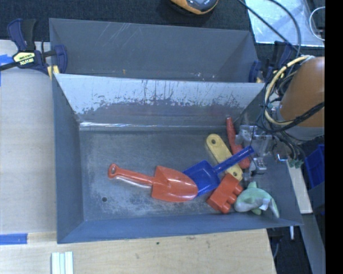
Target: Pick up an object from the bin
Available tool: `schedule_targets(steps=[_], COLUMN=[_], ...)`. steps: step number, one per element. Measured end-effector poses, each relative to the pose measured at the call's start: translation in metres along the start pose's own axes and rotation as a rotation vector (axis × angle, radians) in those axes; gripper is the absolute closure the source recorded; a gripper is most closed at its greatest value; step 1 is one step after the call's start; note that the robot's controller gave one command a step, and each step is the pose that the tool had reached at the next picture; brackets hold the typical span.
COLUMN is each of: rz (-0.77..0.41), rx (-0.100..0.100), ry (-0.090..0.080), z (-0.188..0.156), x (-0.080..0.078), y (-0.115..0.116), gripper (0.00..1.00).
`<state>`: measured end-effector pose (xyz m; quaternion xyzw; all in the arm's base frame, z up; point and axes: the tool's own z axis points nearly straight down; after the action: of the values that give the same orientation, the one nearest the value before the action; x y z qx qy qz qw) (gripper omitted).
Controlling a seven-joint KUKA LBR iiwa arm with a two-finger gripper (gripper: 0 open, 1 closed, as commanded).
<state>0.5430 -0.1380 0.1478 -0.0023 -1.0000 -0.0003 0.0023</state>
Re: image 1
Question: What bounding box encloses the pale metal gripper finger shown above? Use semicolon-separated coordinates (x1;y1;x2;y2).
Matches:
234;125;258;146
242;158;268;182

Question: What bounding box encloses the yellow flat toy tool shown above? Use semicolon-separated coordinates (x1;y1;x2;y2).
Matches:
205;133;244;182

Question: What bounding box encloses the pale green plush toy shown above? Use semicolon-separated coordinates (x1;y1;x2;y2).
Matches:
234;180;281;219

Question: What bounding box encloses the red toy rake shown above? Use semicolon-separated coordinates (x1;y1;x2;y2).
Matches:
206;116;252;215

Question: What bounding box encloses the blue toy shovel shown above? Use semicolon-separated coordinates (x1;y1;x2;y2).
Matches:
182;146;255;198

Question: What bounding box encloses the red toy shovel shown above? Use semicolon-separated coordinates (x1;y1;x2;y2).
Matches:
107;163;199;203

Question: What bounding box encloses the grey metal bin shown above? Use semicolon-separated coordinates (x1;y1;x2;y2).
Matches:
48;18;304;244

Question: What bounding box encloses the pale wood board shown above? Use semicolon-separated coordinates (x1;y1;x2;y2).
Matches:
0;40;58;236

